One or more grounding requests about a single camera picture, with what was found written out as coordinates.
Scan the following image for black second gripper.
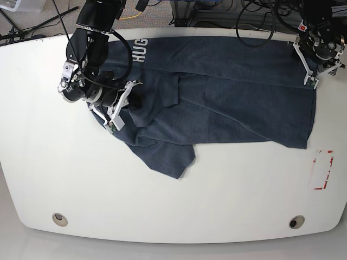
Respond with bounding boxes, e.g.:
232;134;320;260
299;21;346;64

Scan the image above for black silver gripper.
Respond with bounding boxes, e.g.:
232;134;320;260
57;62;143;110

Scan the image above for dark blue T-shirt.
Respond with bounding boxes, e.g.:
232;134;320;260
88;36;318;180

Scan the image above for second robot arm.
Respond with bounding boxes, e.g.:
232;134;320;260
299;1;346;68

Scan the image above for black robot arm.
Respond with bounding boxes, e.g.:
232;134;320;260
57;1;133;111

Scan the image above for red tape rectangle marking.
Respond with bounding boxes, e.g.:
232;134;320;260
311;150;334;190

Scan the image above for black tripod stand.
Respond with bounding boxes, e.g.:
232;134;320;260
1;6;79;46

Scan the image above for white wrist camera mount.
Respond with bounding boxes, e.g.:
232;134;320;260
88;80;143;134

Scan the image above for black loose cables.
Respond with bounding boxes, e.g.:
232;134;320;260
230;0;304;48

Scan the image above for yellow cable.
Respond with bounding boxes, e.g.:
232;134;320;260
119;9;143;21

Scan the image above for aluminium frame column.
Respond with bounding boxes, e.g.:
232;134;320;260
170;1;196;28

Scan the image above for left table cable grommet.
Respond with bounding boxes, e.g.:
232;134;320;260
52;213;68;227

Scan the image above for table cable grommet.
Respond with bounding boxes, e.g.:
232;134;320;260
52;213;68;227
288;216;305;229

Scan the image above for right table cable grommet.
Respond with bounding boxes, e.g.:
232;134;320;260
288;216;305;229

